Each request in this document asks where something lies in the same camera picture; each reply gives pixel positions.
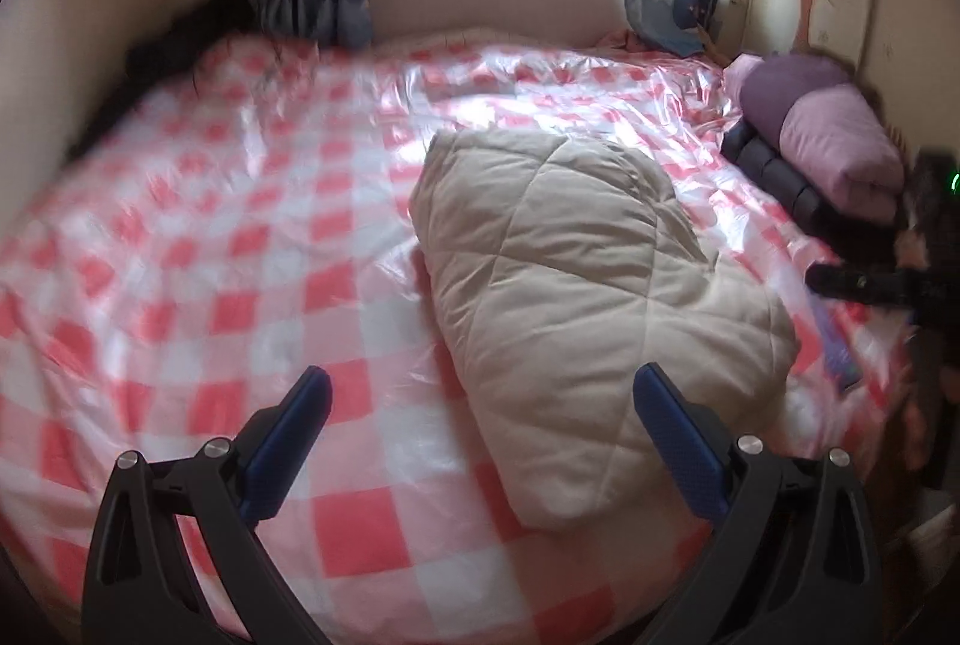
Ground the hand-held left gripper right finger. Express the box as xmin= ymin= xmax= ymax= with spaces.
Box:
xmin=632 ymin=364 xmax=882 ymax=645

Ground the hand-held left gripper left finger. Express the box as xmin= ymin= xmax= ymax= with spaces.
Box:
xmin=81 ymin=367 xmax=335 ymax=645

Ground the pink folded blanket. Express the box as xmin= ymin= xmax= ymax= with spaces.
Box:
xmin=780 ymin=86 xmax=908 ymax=222

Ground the dark cloth pile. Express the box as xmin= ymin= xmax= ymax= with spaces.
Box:
xmin=64 ymin=0 xmax=263 ymax=158

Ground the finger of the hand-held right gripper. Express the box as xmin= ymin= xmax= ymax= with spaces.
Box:
xmin=806 ymin=261 xmax=920 ymax=308

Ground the pink cloth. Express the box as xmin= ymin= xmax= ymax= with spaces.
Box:
xmin=596 ymin=26 xmax=661 ymax=53

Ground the beige quilted jacket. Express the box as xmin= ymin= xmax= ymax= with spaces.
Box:
xmin=409 ymin=127 xmax=797 ymax=532

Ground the pink checkered bed cover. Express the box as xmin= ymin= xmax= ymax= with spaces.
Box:
xmin=0 ymin=26 xmax=920 ymax=645

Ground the black cushion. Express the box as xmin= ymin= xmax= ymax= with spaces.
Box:
xmin=720 ymin=120 xmax=833 ymax=226

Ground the purple pillow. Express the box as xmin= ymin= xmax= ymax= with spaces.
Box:
xmin=724 ymin=52 xmax=856 ymax=147

